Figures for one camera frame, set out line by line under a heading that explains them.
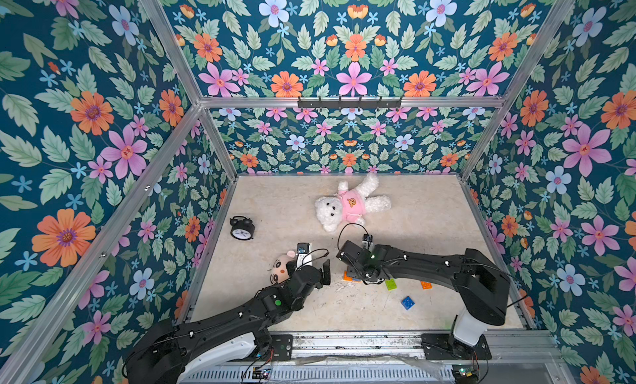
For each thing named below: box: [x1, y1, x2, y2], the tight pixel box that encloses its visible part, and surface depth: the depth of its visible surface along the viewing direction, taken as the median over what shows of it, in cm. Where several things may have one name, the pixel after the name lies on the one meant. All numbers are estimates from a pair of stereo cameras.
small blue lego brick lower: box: [400, 295, 415, 311], surface depth 83 cm
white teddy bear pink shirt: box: [314, 172, 392, 233], surface depth 101 cm
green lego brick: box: [385, 278, 398, 291], surface depth 88 cm
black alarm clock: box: [229, 216, 256, 241], surface depth 95 cm
